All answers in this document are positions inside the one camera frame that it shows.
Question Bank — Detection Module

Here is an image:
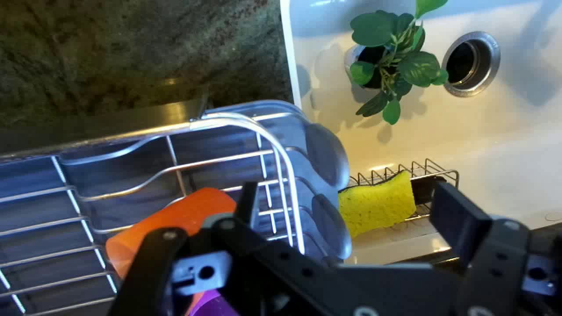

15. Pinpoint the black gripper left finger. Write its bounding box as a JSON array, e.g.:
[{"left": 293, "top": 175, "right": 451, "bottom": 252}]
[{"left": 107, "top": 180, "right": 330, "bottom": 316}]

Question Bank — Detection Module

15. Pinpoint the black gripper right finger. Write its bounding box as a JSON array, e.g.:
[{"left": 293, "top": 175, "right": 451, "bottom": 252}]
[{"left": 430, "top": 180, "right": 532, "bottom": 316}]

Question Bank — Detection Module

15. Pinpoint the orange plastic cup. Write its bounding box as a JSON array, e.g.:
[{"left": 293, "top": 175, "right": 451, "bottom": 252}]
[{"left": 104, "top": 186, "right": 239, "bottom": 279}]

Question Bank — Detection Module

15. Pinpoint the purple plastic cup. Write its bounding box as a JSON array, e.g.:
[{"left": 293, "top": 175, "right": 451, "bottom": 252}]
[{"left": 186, "top": 287, "right": 239, "bottom": 316}]

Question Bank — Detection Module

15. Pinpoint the black scrubber pad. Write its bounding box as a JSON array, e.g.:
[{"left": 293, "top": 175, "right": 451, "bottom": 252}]
[{"left": 409, "top": 173, "right": 446, "bottom": 221}]

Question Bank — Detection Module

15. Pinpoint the yellow sponge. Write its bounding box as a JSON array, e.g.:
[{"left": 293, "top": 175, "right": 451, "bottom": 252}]
[{"left": 337, "top": 170, "right": 418, "bottom": 238}]

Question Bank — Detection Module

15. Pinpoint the green artificial plant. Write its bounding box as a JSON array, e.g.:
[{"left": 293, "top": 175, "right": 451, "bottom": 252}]
[{"left": 348, "top": 0, "right": 451, "bottom": 126}]

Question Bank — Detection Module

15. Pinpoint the metal sink drain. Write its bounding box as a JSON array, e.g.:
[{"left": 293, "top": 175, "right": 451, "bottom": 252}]
[{"left": 441, "top": 29, "right": 502, "bottom": 98}]

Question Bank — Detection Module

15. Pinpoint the wire sponge caddy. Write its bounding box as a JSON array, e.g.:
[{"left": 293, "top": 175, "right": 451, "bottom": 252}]
[{"left": 348, "top": 156, "right": 462, "bottom": 226}]

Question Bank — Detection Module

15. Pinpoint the metal wire rack insert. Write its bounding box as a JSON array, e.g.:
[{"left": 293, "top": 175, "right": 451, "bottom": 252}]
[{"left": 0, "top": 112, "right": 307, "bottom": 316}]

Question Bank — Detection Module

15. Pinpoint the grey plastic cup holder rail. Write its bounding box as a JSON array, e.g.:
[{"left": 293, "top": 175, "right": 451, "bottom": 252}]
[{"left": 200, "top": 98, "right": 355, "bottom": 266}]

